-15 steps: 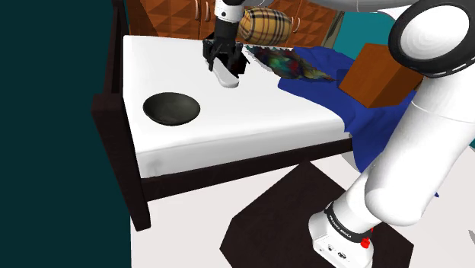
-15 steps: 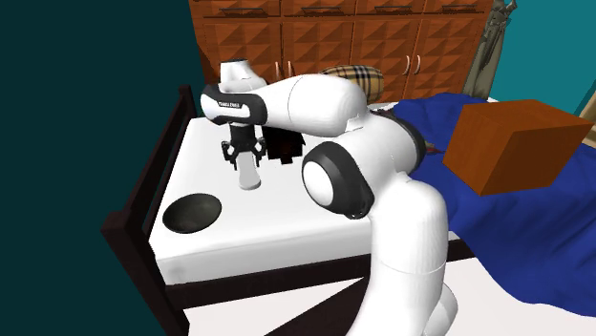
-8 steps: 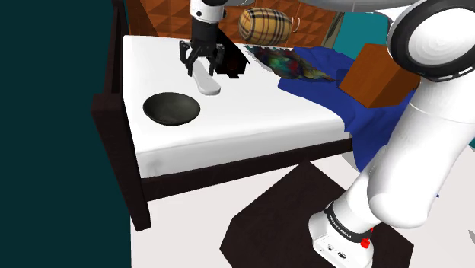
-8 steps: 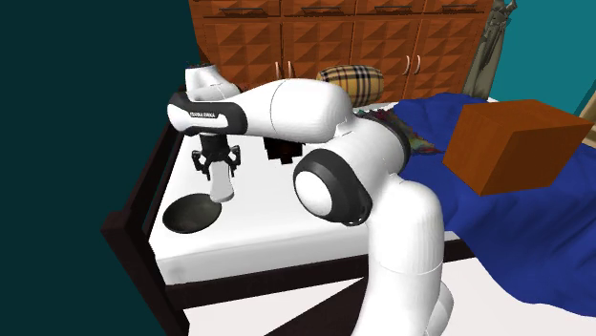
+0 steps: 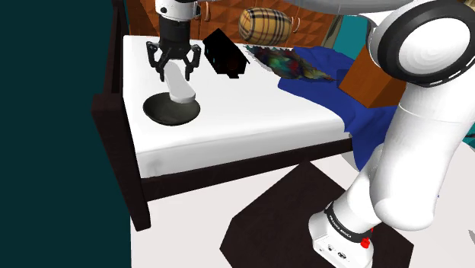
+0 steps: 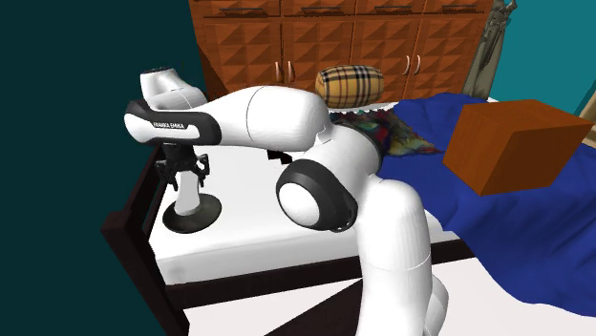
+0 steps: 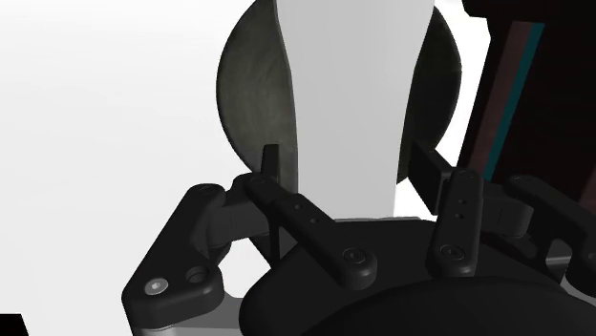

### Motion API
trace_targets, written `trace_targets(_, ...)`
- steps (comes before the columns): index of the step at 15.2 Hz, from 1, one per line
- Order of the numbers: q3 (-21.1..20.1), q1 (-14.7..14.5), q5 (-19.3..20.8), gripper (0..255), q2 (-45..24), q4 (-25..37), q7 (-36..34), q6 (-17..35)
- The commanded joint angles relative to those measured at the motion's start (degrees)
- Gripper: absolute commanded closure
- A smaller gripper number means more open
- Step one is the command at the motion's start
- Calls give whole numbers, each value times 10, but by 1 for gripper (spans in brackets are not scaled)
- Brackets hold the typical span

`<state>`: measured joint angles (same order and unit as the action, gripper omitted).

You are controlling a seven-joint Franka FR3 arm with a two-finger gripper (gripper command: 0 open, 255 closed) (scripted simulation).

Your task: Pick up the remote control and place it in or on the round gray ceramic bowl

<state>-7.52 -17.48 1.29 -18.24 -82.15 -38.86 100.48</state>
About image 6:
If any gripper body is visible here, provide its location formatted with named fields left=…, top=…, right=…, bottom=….
left=160, top=142, right=197, bottom=165

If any dark-framed bed with white mattress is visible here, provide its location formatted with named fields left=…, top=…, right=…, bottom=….
left=101, top=96, right=501, bottom=336

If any brown wooden wardrobe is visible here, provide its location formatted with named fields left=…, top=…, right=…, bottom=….
left=188, top=0, right=496, bottom=104

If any multicoloured patterned cloth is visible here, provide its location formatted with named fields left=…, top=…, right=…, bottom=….
left=329, top=108, right=441, bottom=158

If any brown wooden box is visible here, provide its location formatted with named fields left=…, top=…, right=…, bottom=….
left=441, top=98, right=595, bottom=197

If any grey-green hanging coat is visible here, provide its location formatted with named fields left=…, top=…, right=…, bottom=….
left=461, top=0, right=518, bottom=100

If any blue blanket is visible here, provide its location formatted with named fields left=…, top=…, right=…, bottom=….
left=375, top=92, right=596, bottom=321

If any tan plaid bolster pillow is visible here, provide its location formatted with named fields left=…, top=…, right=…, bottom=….
left=314, top=65, right=386, bottom=110

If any white post on black base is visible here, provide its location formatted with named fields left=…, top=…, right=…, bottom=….
left=161, top=168, right=224, bottom=235

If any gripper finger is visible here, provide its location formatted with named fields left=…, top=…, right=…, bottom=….
left=155, top=159, right=181, bottom=193
left=194, top=154, right=211, bottom=189

